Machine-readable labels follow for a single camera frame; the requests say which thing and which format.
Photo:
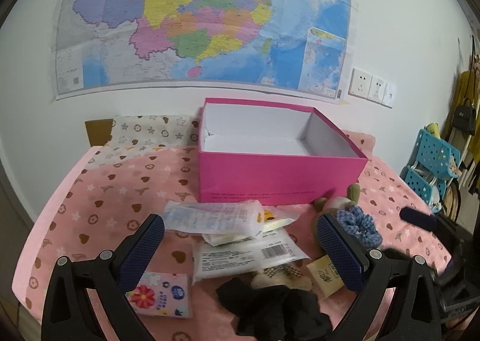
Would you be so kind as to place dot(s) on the black scrunchie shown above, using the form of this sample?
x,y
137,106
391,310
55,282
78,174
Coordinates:
x,y
274,313

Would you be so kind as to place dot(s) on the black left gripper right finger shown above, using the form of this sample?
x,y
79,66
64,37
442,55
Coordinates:
x,y
413,313

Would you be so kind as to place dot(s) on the blue perforated plastic basket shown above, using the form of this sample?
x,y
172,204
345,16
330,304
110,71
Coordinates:
x,y
433,165

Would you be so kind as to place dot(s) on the colourful wall map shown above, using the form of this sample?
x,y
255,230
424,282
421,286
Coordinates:
x,y
292,47

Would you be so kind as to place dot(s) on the white patterned pillow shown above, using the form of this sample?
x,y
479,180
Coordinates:
x,y
134,136

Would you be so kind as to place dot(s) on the flower print tissue pack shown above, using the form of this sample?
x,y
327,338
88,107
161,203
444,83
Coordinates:
x,y
162,295

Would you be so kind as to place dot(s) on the pink cardboard box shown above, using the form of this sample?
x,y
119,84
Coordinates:
x,y
273,152

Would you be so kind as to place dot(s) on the white wall socket panel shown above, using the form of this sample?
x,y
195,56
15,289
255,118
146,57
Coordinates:
x,y
372,88

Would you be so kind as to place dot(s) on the clear wet wipes pack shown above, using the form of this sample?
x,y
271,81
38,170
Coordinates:
x,y
243,218

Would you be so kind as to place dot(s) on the pink patterned bed sheet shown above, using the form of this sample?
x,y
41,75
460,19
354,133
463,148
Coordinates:
x,y
95,208

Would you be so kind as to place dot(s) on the black hanging handbag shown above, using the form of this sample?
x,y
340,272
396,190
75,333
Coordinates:
x,y
464,117

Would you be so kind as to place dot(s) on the blue checked scrunchie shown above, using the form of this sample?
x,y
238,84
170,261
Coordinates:
x,y
360,225

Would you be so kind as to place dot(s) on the yellow hanging garment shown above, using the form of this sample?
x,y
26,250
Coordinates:
x,y
466,94

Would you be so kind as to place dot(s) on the white barcode plastic pack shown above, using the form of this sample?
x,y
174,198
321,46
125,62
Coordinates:
x,y
272,249

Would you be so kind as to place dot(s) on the yellow tissue pack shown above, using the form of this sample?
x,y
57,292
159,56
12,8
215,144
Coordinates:
x,y
325,275

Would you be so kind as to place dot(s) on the brown wooden headboard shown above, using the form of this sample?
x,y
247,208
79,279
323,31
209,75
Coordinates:
x,y
99,131

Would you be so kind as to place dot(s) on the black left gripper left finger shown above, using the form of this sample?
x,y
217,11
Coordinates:
x,y
68,313

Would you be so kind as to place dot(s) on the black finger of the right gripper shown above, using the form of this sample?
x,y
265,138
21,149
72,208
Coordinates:
x,y
427,222

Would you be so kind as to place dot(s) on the beige plush bear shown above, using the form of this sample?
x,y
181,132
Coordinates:
x,y
286,275

